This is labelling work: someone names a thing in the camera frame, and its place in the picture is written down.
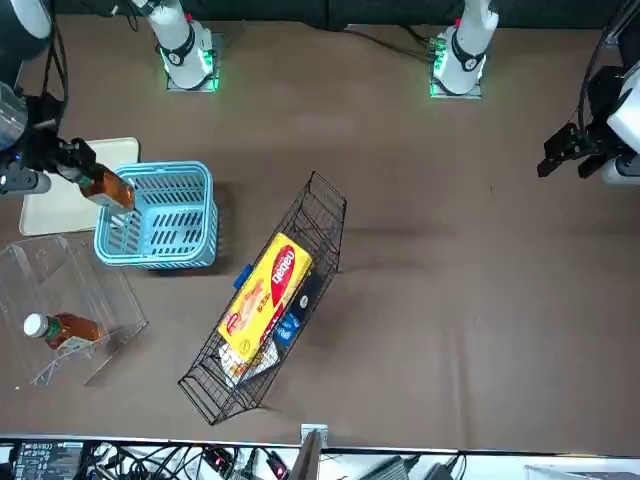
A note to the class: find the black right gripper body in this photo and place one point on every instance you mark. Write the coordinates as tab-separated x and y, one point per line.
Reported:
42	140

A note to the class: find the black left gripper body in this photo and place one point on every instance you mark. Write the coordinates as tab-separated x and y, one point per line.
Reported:
602	95

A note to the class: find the amber tea bottle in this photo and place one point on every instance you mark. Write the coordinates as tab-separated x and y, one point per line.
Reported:
75	330
112	190

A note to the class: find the blue Oreo cookie box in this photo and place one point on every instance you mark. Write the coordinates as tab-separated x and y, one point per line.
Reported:
242	277

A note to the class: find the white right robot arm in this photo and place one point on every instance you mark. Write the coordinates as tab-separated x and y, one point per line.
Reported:
180	50

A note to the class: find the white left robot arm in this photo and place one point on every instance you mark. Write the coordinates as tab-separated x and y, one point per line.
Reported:
470	45

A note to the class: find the clear acrylic stepped shelf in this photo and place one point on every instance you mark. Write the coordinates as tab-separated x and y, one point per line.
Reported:
65	270

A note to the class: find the light blue plastic basket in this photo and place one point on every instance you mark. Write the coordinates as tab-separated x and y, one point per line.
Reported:
200	250

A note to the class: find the cream plastic tray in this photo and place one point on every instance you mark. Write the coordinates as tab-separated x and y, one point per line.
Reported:
60	215

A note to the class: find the yellow cracker box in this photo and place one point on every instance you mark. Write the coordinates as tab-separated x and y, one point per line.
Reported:
270	295

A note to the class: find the dark blue cookie box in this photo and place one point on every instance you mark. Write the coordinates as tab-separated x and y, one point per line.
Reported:
302	295

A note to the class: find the white cracker box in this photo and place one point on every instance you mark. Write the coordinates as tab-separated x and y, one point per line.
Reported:
250	367

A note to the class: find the black labelled power adapter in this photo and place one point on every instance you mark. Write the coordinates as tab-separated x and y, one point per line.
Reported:
45	460

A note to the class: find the black power brick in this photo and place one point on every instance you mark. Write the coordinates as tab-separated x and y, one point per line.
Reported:
392	469
440	472

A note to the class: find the aluminium frame profile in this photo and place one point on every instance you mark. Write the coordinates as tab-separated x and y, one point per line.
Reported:
616	25

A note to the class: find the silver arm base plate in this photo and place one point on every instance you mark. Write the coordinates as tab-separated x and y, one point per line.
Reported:
455	95
217	60

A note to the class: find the power strip with red switch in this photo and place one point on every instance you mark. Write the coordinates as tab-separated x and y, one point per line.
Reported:
277	464
220	460

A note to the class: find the grey aluminium post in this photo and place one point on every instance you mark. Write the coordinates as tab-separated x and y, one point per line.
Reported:
306	460

